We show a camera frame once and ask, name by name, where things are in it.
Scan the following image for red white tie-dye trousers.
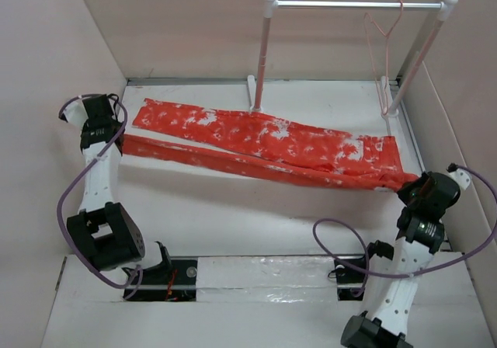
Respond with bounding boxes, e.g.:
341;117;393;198
123;99;417;191

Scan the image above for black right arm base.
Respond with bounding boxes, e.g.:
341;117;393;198
328;240;395;301

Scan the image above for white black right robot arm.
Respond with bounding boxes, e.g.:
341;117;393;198
340;169;471;347

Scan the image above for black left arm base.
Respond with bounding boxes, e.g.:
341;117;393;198
123;241;198;302

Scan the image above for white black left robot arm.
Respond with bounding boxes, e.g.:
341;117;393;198
60;93;145;271

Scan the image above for white clothes rack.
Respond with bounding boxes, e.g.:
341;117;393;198
247;0;459;117

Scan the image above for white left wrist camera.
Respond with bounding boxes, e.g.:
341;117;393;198
59;99;88;129

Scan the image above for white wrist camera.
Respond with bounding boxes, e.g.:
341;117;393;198
447;163;472;190
59;99;88;129

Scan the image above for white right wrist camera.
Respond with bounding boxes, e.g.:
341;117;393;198
447;163;472;190

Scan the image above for pink wire hanger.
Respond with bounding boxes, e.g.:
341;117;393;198
363;0;404;117

